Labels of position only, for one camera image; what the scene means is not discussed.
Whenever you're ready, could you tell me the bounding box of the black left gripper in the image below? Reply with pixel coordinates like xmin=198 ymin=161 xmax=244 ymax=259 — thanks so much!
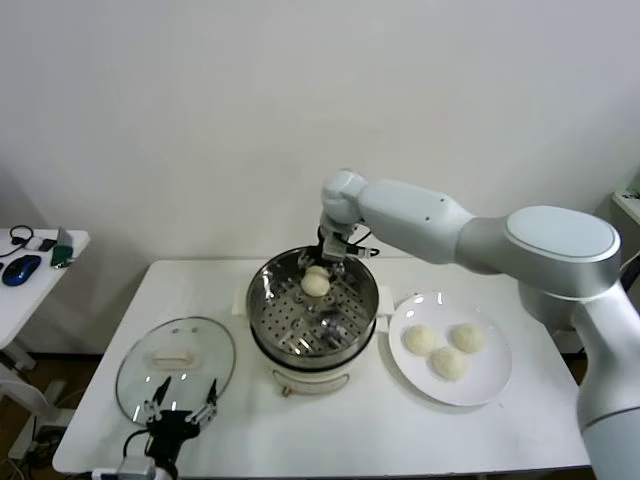
xmin=142 ymin=375 xmax=220 ymax=467

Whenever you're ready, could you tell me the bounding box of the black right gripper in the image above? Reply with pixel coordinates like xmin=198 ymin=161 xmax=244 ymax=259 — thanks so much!
xmin=297 ymin=215 xmax=361 ymax=279

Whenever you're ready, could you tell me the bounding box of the white steamed baozi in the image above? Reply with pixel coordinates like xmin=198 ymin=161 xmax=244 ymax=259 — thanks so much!
xmin=429 ymin=346 xmax=469 ymax=384
xmin=300 ymin=265 xmax=330 ymax=298
xmin=404 ymin=323 xmax=439 ymax=357
xmin=450 ymin=322 xmax=487 ymax=354

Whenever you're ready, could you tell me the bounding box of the glass lid with cream handle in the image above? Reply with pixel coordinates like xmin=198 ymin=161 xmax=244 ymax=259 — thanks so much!
xmin=114 ymin=315 xmax=237 ymax=426

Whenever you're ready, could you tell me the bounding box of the white side table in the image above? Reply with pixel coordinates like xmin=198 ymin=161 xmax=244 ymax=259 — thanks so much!
xmin=0 ymin=228 xmax=91 ymax=461

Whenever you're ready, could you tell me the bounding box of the green circuit board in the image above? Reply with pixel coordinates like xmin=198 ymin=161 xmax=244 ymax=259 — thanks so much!
xmin=51 ymin=244 xmax=75 ymax=270

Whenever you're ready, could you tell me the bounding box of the white round plate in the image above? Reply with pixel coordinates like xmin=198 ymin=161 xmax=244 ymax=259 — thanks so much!
xmin=387 ymin=291 xmax=514 ymax=407

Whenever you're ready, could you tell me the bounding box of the blue computer mouse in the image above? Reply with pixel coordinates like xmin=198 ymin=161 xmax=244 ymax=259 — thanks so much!
xmin=1 ymin=254 xmax=42 ymax=287

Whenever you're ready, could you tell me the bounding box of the white desk with green items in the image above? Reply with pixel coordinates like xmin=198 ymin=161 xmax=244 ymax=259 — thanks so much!
xmin=610 ymin=188 xmax=640 ymax=231

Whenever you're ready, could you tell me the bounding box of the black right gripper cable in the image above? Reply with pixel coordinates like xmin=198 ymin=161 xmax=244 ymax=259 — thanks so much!
xmin=347 ymin=228 xmax=382 ymax=259

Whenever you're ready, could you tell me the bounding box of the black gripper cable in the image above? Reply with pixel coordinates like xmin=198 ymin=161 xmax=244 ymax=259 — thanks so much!
xmin=347 ymin=228 xmax=382 ymax=259
xmin=123 ymin=428 xmax=152 ymax=457

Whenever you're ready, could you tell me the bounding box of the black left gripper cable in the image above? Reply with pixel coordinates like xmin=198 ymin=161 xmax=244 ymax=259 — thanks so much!
xmin=123 ymin=428 xmax=152 ymax=457

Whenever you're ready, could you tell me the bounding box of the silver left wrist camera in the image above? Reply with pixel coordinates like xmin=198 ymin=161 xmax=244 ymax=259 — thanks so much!
xmin=117 ymin=457 xmax=162 ymax=480

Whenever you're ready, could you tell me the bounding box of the black earphone cable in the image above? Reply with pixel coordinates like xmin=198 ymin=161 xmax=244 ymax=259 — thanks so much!
xmin=0 ymin=225 xmax=35 ymax=259

